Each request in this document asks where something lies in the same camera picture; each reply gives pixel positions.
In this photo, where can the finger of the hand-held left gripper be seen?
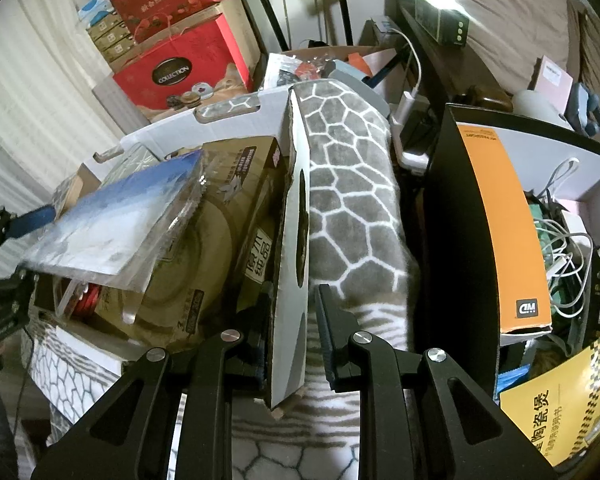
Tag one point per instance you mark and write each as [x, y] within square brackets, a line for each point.
[32, 221]
[2, 300]

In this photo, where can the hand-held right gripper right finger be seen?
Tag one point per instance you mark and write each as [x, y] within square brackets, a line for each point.
[332, 345]

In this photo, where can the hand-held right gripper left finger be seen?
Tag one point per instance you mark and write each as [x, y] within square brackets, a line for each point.
[252, 355]

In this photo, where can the blue white plastic package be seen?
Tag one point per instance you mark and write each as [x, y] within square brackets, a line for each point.
[115, 225]

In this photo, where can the white cardboard box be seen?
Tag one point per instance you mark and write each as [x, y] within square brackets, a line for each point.
[292, 240]

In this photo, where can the brown cardboard piece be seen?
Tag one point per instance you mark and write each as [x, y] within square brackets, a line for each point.
[70, 192]

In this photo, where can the small red item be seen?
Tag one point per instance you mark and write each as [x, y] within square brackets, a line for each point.
[87, 300]

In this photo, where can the silver patterned box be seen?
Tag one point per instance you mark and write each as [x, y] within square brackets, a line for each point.
[130, 160]

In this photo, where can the brown plate box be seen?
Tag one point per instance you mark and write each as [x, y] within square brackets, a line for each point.
[220, 240]

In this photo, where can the white curtain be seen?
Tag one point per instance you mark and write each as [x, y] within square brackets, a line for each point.
[30, 85]

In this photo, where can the white ribbed panel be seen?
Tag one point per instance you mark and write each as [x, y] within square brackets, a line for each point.
[117, 105]

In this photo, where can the black and orange box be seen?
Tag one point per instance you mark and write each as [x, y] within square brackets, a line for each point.
[455, 260]

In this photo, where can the grey patterned blanket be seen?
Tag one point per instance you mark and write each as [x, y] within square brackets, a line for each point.
[350, 185]

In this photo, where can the blue plastic bag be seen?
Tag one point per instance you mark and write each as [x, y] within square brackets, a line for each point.
[512, 379]

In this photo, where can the slim brown box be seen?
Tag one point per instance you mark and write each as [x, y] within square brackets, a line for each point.
[104, 24]
[111, 36]
[118, 50]

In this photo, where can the white power strip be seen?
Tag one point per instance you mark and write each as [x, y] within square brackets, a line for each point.
[410, 157]

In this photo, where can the red printed cardboard box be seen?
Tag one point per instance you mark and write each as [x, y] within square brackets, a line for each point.
[190, 70]

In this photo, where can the blue white tissue pack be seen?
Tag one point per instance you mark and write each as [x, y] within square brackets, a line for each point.
[97, 7]

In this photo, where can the yellow booklet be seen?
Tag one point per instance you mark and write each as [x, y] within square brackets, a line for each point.
[555, 410]

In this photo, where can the black power adapter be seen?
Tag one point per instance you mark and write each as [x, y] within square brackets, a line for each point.
[416, 126]

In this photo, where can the green circuit board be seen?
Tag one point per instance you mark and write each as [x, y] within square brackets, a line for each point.
[540, 220]

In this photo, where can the white charger adapter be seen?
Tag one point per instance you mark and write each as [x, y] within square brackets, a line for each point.
[405, 107]

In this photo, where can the grey fabric item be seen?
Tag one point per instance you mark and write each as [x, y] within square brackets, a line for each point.
[360, 87]

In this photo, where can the printed plastic packet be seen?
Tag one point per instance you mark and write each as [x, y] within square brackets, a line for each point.
[282, 72]

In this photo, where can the small orange item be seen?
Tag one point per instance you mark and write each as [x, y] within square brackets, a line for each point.
[358, 63]

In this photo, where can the dark brown wooden item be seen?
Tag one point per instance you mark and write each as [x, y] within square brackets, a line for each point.
[485, 97]

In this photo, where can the open brown cardboard box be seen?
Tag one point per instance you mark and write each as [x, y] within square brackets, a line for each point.
[330, 54]

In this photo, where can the white round jar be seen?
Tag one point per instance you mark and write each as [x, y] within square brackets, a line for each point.
[535, 105]

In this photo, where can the small grey device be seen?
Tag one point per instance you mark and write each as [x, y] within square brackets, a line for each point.
[382, 25]

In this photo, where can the black tripod stand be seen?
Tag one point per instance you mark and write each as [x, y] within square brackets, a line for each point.
[342, 5]

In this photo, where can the lit digital clock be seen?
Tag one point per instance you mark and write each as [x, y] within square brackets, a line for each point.
[440, 20]

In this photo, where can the pink box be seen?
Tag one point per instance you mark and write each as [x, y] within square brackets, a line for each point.
[555, 80]

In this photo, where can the blue grey toy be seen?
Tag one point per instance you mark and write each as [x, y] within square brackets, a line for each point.
[587, 105]

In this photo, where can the brown bedsheet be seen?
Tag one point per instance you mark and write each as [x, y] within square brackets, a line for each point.
[510, 15]

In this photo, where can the dark wooden bed frame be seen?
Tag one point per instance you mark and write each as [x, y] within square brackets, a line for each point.
[430, 75]

